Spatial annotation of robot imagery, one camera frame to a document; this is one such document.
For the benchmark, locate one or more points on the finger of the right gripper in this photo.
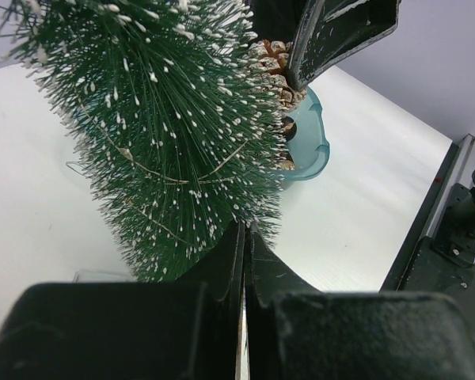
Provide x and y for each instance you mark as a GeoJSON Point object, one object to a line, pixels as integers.
{"type": "Point", "coordinates": [331, 31]}

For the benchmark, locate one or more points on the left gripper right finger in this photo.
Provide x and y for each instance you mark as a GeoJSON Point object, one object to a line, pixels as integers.
{"type": "Point", "coordinates": [296, 331]}

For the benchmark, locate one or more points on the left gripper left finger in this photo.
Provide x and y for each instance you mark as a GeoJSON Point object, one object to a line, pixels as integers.
{"type": "Point", "coordinates": [183, 329]}

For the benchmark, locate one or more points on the large frosted pine cone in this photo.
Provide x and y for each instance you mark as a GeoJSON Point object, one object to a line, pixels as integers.
{"type": "Point", "coordinates": [272, 59]}

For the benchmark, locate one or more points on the small green christmas tree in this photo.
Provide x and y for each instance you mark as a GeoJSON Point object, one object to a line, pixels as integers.
{"type": "Point", "coordinates": [177, 133]}

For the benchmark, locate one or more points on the brown bauble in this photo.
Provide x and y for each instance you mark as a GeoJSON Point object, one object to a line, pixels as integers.
{"type": "Point", "coordinates": [289, 128]}

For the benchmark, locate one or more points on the teal plastic bin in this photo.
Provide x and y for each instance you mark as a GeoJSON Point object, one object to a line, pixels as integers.
{"type": "Point", "coordinates": [309, 150]}

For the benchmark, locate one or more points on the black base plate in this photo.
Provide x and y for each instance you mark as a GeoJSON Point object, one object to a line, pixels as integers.
{"type": "Point", "coordinates": [438, 254]}

